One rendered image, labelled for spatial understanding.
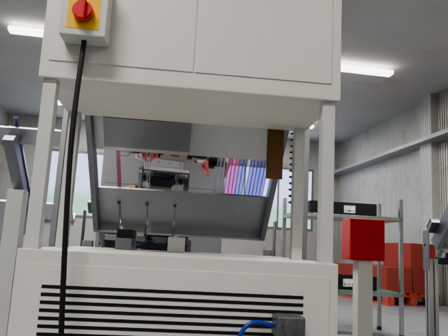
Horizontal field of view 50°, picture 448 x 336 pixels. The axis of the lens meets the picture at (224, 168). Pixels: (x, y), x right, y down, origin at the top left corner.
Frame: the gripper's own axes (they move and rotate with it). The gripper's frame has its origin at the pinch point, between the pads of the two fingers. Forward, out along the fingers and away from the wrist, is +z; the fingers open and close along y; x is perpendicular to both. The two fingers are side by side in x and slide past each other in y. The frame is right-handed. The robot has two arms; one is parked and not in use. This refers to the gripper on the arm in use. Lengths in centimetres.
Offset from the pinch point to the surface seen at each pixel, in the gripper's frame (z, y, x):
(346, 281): -112, 152, 186
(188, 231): 2.2, 17.1, 33.1
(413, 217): -409, 380, 362
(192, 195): 0.9, 17.5, 15.0
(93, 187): 5.1, -20.0, 11.1
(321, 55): 40, 44, -62
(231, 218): 0.6, 34.4, 26.2
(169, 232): 3.7, 9.2, 33.1
